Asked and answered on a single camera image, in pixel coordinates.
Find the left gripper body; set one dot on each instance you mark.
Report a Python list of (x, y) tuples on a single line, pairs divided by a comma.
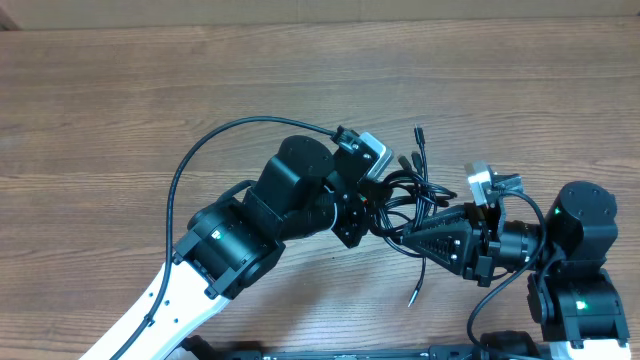
[(350, 216)]

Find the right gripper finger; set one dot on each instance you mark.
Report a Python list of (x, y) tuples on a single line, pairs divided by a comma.
[(448, 221), (446, 245)]

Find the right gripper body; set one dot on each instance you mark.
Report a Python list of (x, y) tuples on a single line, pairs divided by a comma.
[(486, 247)]

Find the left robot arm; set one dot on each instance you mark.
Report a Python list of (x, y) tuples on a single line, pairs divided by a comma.
[(304, 189)]

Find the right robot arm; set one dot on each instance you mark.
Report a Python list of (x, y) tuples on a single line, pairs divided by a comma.
[(570, 294)]

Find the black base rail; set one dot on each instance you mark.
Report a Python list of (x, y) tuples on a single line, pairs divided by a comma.
[(201, 349)]

